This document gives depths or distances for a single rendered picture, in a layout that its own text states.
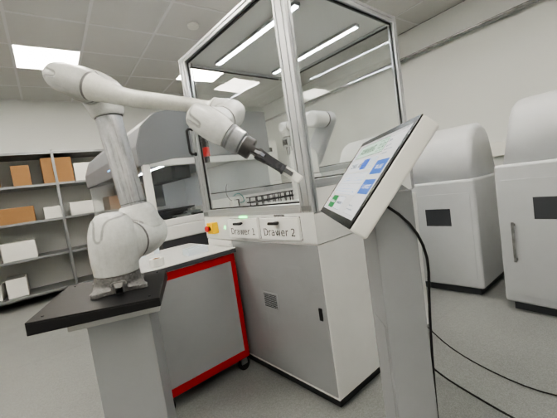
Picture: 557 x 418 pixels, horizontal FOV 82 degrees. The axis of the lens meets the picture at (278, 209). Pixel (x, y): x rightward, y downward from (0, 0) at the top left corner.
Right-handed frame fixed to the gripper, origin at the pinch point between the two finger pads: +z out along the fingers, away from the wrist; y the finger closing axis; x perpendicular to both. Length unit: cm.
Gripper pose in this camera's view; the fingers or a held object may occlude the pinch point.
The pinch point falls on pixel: (292, 175)
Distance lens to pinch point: 112.4
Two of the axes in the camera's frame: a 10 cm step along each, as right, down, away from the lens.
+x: -5.2, 8.5, 0.1
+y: -0.3, -0.3, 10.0
